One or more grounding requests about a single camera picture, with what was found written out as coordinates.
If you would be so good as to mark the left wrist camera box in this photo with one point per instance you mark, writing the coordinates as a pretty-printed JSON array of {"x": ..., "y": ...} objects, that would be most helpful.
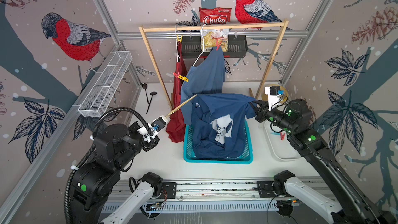
[{"x": 154, "y": 127}]

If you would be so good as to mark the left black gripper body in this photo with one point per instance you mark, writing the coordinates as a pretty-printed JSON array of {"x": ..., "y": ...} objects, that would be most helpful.
[{"x": 148, "y": 144}]

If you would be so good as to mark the yellow plastic hanger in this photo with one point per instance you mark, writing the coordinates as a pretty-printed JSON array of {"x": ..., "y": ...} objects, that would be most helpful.
[{"x": 180, "y": 106}]

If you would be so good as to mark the red clothespin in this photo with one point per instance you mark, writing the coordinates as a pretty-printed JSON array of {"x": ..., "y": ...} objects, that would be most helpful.
[
  {"x": 282, "y": 135},
  {"x": 219, "y": 43}
]

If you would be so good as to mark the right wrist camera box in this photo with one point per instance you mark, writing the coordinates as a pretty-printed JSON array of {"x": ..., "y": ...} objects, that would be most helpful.
[{"x": 274, "y": 96}]

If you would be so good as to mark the wooden clothes rack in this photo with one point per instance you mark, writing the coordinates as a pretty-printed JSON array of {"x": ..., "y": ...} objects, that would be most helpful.
[{"x": 216, "y": 64}]

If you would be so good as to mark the black ladle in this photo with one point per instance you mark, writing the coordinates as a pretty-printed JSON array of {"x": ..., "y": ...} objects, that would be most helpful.
[{"x": 145, "y": 86}]

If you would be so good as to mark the black wall basket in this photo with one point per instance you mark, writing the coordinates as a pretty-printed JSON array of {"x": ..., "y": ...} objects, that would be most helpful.
[{"x": 191, "y": 47}]

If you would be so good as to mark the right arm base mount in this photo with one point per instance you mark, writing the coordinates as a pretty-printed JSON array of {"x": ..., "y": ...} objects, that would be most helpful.
[{"x": 269, "y": 189}]

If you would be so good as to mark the black spoon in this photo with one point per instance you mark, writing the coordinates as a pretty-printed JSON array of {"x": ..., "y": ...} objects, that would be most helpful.
[{"x": 153, "y": 93}]

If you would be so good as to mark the dark red t-shirt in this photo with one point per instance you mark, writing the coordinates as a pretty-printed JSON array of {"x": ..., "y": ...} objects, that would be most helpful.
[{"x": 176, "y": 126}]

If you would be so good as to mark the teal plastic basket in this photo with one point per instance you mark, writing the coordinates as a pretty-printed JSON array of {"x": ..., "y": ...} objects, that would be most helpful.
[{"x": 189, "y": 156}]

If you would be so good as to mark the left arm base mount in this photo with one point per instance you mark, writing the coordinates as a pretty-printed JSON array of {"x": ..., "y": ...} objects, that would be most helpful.
[{"x": 167, "y": 191}]

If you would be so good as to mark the navy printed t-shirt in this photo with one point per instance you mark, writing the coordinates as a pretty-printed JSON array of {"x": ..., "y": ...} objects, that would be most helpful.
[{"x": 218, "y": 122}]

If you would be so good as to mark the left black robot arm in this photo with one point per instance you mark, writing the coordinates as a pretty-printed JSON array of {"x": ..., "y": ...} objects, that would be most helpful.
[{"x": 112, "y": 152}]

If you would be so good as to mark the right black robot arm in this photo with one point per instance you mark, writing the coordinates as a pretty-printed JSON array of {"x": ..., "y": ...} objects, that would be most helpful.
[{"x": 351, "y": 206}]

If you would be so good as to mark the slate blue t-shirt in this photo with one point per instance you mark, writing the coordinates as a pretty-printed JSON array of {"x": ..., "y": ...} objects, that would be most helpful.
[{"x": 198, "y": 84}]

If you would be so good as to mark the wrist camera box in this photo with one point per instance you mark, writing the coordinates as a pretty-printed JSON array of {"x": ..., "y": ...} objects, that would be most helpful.
[
  {"x": 154, "y": 127},
  {"x": 274, "y": 96}
]

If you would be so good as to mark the yellow chips bag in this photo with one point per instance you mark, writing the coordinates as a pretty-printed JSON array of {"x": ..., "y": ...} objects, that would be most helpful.
[{"x": 210, "y": 37}]

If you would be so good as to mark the white wire hanger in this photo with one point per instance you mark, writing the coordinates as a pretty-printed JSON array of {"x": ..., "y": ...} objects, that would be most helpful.
[
  {"x": 202, "y": 45},
  {"x": 177, "y": 49}
]

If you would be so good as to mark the white plastic tray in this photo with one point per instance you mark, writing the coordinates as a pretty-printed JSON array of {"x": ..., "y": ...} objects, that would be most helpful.
[{"x": 280, "y": 150}]

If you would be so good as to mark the white wire shelf basket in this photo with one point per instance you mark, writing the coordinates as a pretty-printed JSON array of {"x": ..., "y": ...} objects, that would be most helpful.
[{"x": 102, "y": 93}]

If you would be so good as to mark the red Chuba snack bag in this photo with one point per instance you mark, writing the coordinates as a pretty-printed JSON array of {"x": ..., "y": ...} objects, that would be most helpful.
[{"x": 215, "y": 16}]

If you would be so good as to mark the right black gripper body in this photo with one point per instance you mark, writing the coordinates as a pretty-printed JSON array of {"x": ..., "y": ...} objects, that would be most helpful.
[{"x": 265, "y": 114}]

